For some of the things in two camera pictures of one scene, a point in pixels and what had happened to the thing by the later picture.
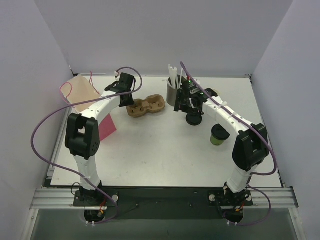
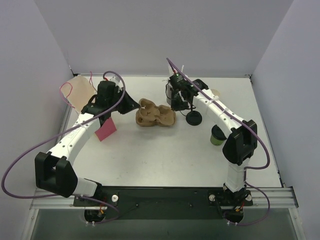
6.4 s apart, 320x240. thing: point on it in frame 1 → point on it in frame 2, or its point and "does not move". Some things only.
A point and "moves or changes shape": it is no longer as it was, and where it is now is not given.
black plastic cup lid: x=219 y=132 does not move
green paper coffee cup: x=215 y=141 does not move
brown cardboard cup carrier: x=153 y=103 moves or changes shape
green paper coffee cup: x=217 y=91 does not move
